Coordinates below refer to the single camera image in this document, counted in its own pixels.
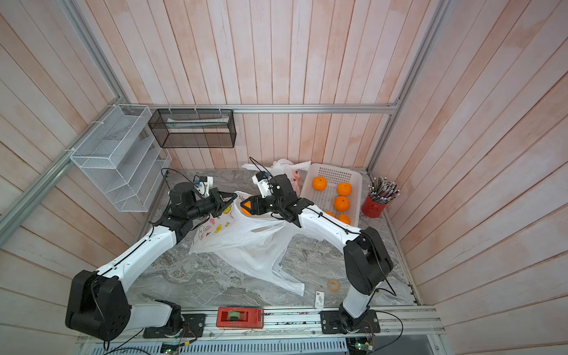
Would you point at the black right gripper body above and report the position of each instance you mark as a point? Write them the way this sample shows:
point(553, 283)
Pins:
point(272, 205)

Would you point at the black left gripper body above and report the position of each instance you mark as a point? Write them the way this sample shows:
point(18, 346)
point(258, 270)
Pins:
point(205, 206)

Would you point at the orange mandarin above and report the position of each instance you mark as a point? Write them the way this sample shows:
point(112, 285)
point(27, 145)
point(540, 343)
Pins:
point(319, 183)
point(246, 207)
point(342, 204)
point(344, 189)
point(344, 218)

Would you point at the white printed plastic bag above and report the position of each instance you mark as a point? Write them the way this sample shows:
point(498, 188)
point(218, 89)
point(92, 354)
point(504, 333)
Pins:
point(283, 166)

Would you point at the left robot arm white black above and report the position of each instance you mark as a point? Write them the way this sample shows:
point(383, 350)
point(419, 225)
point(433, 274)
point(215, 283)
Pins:
point(98, 304)

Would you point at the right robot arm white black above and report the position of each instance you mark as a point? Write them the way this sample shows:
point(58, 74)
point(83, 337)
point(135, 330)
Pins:
point(366, 258)

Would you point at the white plastic perforated basket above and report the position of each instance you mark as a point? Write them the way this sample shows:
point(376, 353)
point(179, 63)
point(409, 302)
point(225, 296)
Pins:
point(334, 176)

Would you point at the red metal pencil bucket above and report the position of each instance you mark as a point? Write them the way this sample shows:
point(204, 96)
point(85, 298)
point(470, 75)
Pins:
point(372, 209)

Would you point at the small white card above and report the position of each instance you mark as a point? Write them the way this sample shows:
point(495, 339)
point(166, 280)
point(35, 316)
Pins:
point(319, 300)

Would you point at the red tape dispenser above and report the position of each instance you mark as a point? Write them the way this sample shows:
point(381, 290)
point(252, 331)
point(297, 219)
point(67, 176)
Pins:
point(236, 317)

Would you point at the black wire mesh basket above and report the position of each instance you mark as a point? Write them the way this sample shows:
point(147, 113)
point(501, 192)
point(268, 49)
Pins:
point(194, 128)

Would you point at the white wire mesh shelf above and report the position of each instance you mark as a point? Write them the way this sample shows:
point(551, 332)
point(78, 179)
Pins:
point(122, 162)

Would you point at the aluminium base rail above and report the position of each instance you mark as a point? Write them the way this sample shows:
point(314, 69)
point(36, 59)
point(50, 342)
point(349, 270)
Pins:
point(392, 330)

